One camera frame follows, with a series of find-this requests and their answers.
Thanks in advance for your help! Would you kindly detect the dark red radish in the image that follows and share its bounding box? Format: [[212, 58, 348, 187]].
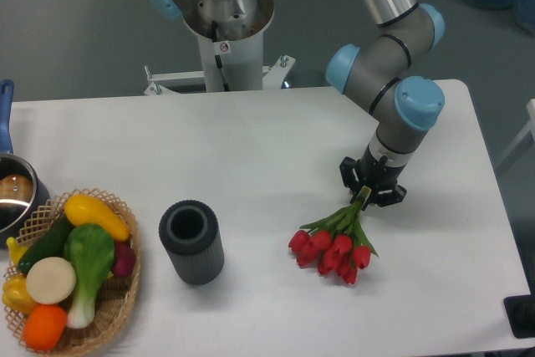
[[110, 242, 136, 278]]

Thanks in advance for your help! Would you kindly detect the green bok choy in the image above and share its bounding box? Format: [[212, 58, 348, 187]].
[[64, 223, 115, 329]]

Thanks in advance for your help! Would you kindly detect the orange fruit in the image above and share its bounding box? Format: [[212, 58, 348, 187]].
[[22, 304, 67, 351]]

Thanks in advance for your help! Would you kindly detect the woven wicker basket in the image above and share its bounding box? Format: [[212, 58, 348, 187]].
[[3, 188, 141, 356]]

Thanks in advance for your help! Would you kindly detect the blue handled saucepan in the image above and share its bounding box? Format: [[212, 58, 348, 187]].
[[1, 79, 49, 249]]

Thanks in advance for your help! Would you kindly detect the yellow squash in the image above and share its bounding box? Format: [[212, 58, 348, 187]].
[[64, 194, 130, 242]]

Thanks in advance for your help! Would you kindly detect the red tulip bouquet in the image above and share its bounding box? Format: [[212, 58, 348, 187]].
[[288, 186, 377, 285]]

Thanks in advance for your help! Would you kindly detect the white furniture frame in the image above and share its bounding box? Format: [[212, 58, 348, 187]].
[[496, 99, 534, 170]]

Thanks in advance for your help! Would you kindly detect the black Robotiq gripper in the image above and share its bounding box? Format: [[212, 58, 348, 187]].
[[339, 133, 415, 211]]

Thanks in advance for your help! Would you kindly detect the cream round bun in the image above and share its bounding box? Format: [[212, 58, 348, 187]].
[[26, 257, 76, 304]]

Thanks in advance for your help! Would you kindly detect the dark grey ribbed vase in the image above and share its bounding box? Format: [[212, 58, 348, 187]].
[[159, 200, 225, 285]]

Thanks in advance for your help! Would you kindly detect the dark green cucumber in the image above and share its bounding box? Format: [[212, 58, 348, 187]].
[[17, 215, 74, 275]]

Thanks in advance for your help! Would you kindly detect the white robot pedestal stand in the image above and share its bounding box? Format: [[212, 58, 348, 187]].
[[144, 31, 297, 95]]

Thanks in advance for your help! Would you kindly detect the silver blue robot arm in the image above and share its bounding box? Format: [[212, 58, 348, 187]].
[[150, 0, 445, 207]]

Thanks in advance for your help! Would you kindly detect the yellow bell pepper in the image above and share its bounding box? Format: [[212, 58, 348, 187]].
[[2, 273, 38, 314]]

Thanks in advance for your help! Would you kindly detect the black device at table edge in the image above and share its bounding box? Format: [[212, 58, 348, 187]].
[[503, 294, 534, 339]]

